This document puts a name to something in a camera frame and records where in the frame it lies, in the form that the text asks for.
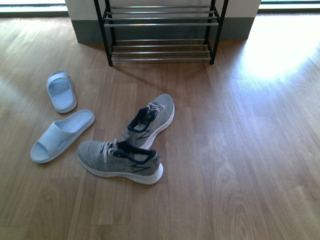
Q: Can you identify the grey sneaker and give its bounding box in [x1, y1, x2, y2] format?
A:
[122, 93, 175, 150]
[77, 139, 163, 185]

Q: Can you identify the grey sneaker front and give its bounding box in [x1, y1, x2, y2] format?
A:
[77, 139, 163, 185]

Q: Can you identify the light blue slipper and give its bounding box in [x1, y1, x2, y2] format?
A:
[46, 70, 77, 114]
[30, 109, 95, 164]

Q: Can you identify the black metal shoe rack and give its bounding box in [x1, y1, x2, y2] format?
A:
[94, 0, 229, 66]

